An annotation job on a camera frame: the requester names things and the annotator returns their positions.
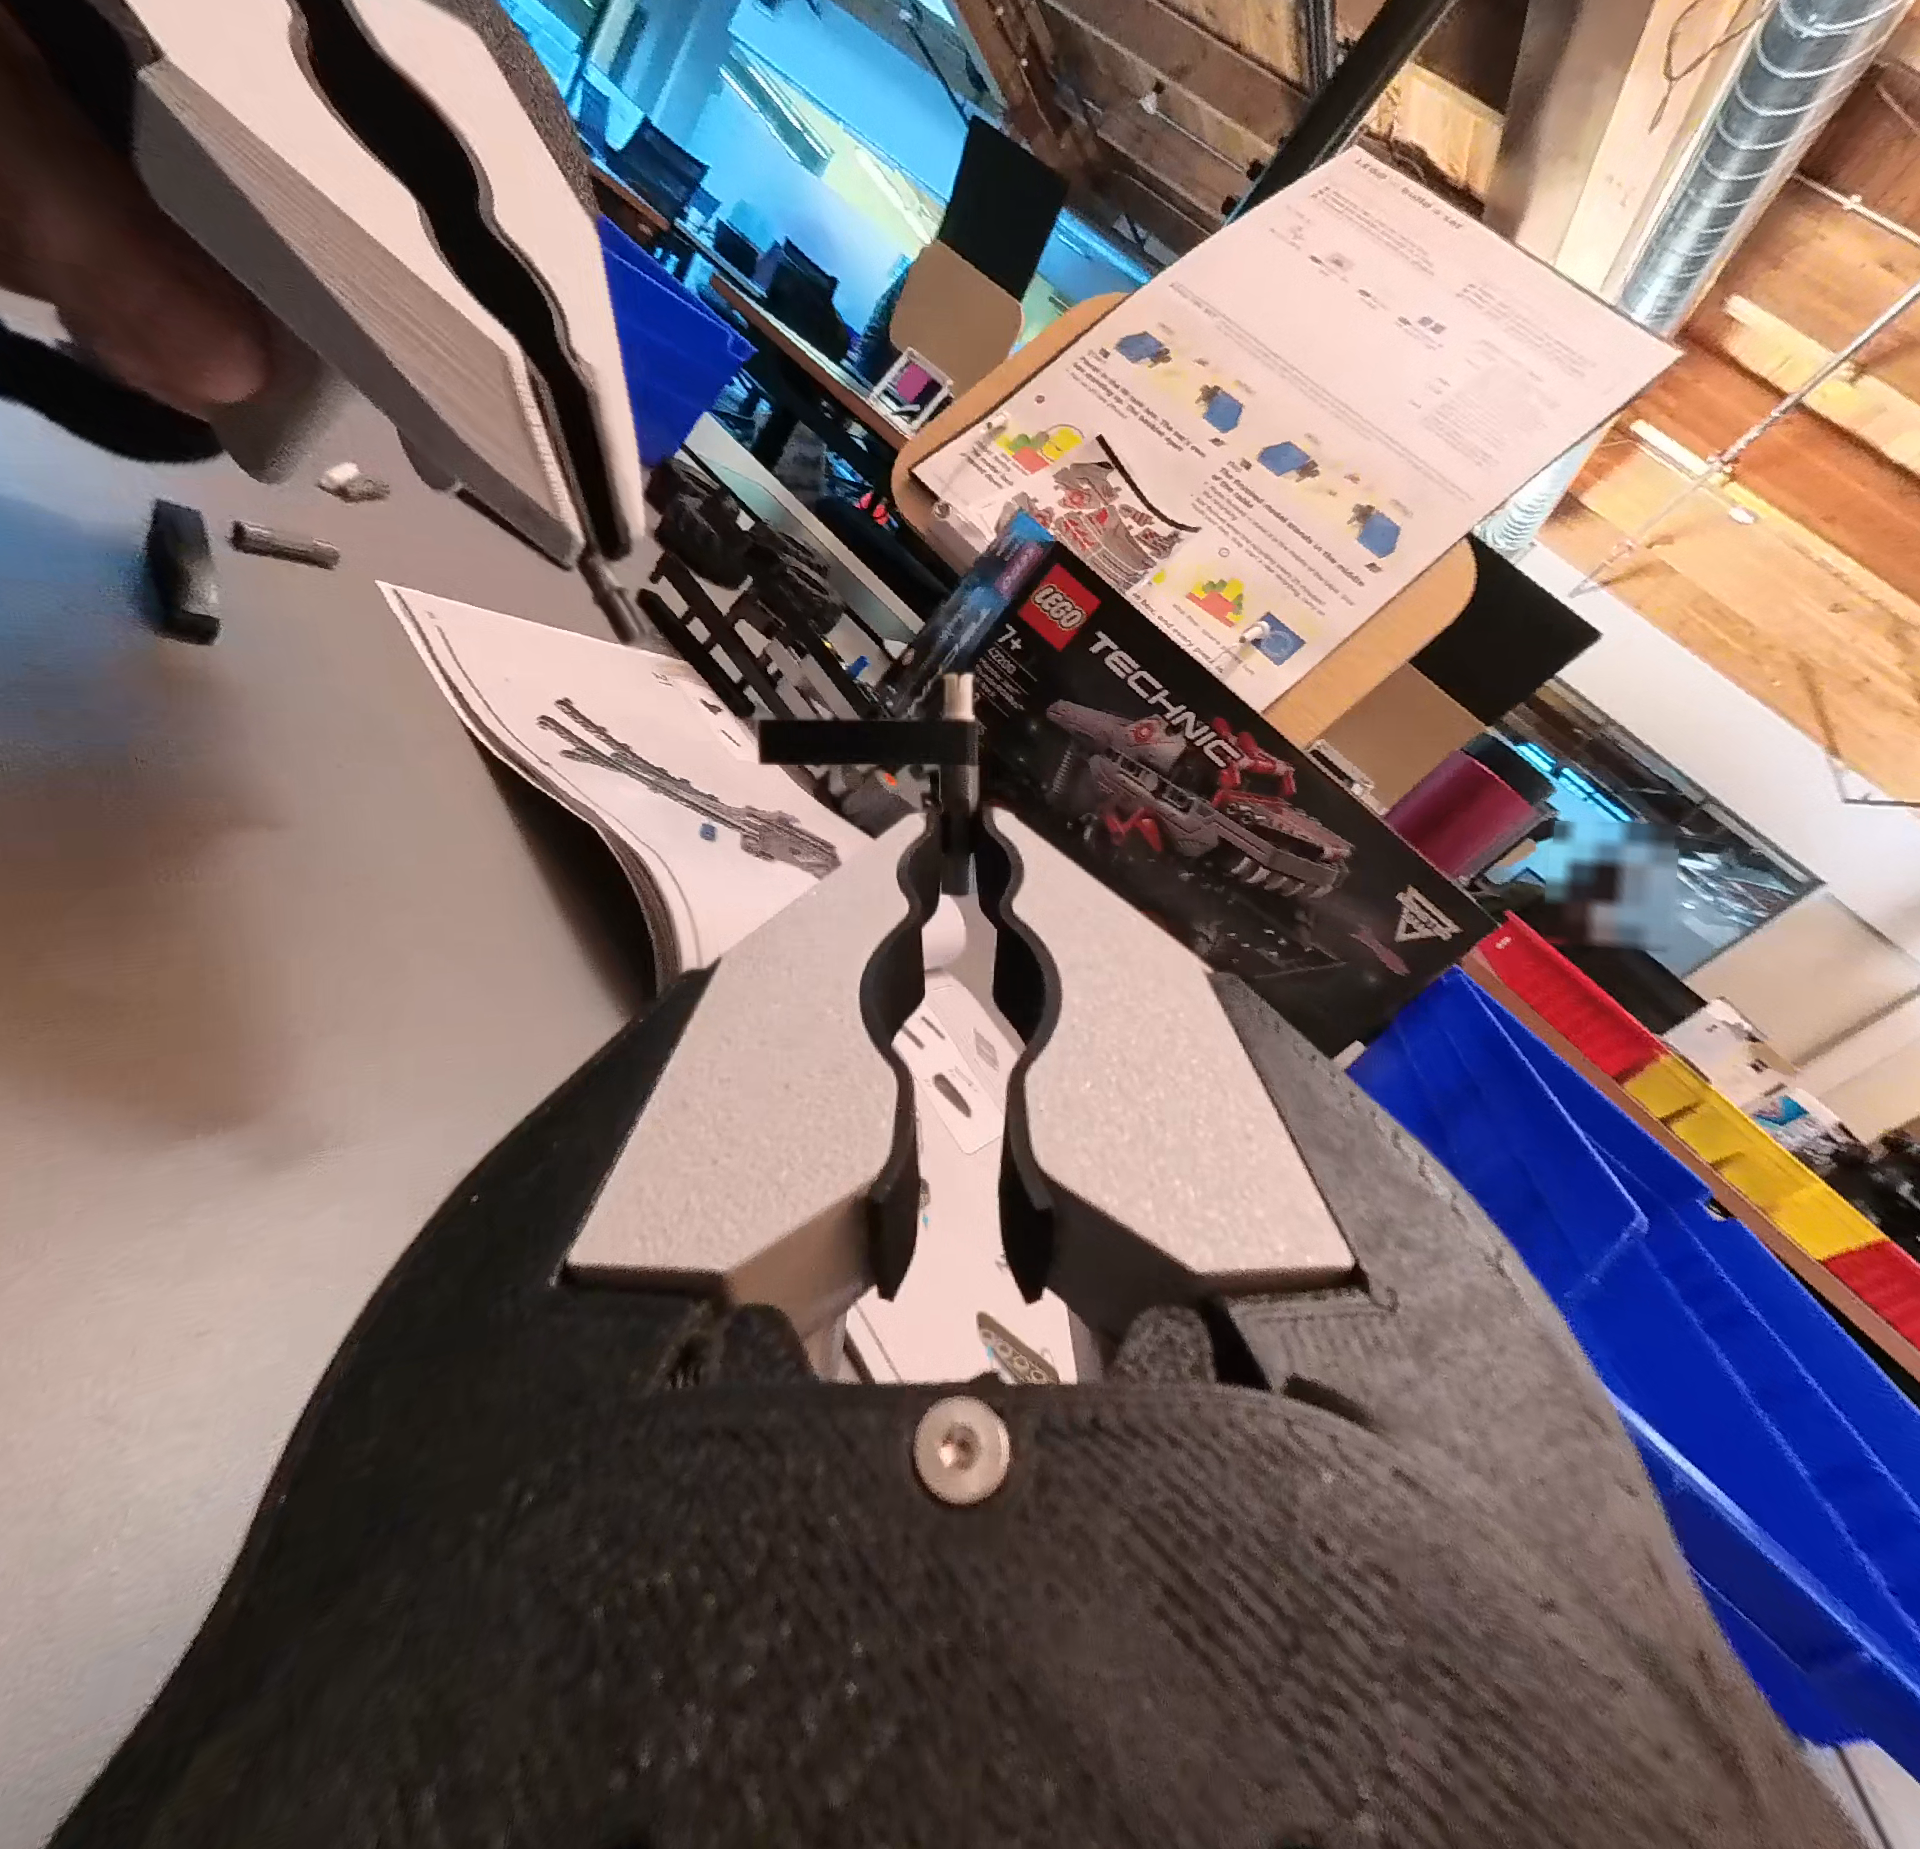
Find black slanted pole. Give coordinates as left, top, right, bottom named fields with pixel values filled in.
left=1230, top=0, right=1510, bottom=215

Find short black toy beam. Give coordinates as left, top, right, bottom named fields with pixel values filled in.
left=145, top=501, right=226, bottom=643

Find toy set box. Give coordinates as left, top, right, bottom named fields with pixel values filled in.
left=884, top=506, right=1502, bottom=1058

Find long blue storage bin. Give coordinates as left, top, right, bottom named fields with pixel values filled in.
left=1348, top=965, right=1920, bottom=1778

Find silver ventilation duct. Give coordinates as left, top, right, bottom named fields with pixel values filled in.
left=1510, top=0, right=1920, bottom=545

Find white cardboard box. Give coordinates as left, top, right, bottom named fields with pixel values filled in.
left=1666, top=994, right=1804, bottom=1116

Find printed instruction sheet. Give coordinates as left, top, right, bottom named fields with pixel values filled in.
left=916, top=146, right=1683, bottom=713

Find person's left hand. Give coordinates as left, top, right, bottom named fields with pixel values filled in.
left=0, top=0, right=286, bottom=413

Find open instruction booklet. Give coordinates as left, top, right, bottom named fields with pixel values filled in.
left=375, top=580, right=1080, bottom=1386

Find red storage bin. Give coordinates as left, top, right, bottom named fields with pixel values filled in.
left=1830, top=1243, right=1920, bottom=1380
left=1476, top=917, right=1668, bottom=1077

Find black board stand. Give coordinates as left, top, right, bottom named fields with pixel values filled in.
left=1412, top=537, right=1605, bottom=724
left=945, top=119, right=1070, bottom=297

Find cardboard panel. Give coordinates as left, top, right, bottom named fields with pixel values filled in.
left=898, top=241, right=1026, bottom=392

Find toy car chassis assembly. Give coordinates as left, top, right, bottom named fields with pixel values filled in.
left=636, top=545, right=942, bottom=824

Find grey desk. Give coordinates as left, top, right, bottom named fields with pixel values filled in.
left=0, top=282, right=930, bottom=1849

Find black beam with pale pin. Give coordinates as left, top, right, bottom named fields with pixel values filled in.
left=759, top=674, right=979, bottom=894

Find blue parts bin with label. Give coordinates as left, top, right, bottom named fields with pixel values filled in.
left=599, top=215, right=756, bottom=469

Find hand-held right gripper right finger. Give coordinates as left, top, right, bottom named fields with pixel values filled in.
left=968, top=810, right=1363, bottom=1350

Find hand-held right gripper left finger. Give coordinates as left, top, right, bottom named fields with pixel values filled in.
left=570, top=815, right=964, bottom=1381

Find yellow storage bin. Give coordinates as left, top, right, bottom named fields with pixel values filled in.
left=1628, top=1054, right=1879, bottom=1259

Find maroon box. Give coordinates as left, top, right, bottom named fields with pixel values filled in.
left=1387, top=745, right=1548, bottom=883

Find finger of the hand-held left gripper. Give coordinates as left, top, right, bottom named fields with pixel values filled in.
left=74, top=0, right=591, bottom=565
left=344, top=0, right=649, bottom=562

